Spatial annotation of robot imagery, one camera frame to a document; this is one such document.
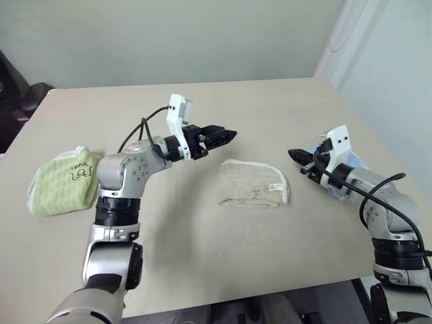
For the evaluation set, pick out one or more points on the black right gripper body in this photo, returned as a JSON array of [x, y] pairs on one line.
[[315, 170]]

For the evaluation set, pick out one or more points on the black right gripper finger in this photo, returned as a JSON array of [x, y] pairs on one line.
[[300, 153], [303, 162]]

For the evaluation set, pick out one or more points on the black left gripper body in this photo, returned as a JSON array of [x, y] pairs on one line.
[[197, 141]]

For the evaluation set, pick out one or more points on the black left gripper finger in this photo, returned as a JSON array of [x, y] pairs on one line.
[[221, 131], [217, 143]]

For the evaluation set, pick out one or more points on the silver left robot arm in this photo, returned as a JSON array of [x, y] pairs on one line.
[[118, 189]]

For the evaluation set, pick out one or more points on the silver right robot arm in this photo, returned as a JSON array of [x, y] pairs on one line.
[[388, 202]]

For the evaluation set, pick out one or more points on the blue cloth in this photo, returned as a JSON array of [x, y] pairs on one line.
[[358, 161]]

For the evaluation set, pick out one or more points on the green cloth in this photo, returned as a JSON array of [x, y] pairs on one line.
[[60, 185]]

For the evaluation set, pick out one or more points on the dark table leg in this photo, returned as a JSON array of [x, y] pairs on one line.
[[362, 300]]

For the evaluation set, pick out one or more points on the black chair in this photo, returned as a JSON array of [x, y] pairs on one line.
[[17, 98]]

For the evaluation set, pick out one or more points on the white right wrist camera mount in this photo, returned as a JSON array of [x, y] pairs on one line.
[[337, 148]]

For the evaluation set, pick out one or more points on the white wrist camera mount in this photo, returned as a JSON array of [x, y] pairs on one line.
[[177, 111], [337, 148]]

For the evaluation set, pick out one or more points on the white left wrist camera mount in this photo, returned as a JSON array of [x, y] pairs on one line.
[[177, 111]]

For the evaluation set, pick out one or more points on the white wall corner trim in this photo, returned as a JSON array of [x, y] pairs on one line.
[[337, 33]]

